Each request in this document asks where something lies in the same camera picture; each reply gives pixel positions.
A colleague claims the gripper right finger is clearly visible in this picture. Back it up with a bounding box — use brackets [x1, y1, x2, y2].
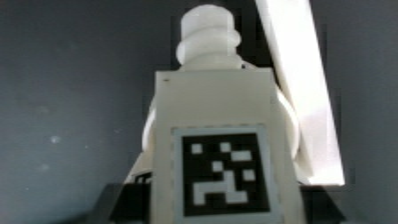
[300, 186, 349, 224]

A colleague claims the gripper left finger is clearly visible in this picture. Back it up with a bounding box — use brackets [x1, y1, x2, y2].
[86, 183, 156, 224]

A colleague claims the white stool leg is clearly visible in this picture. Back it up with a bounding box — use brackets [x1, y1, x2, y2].
[133, 5, 305, 224]

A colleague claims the white right fence bar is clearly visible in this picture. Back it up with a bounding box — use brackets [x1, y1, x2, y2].
[255, 0, 344, 186]

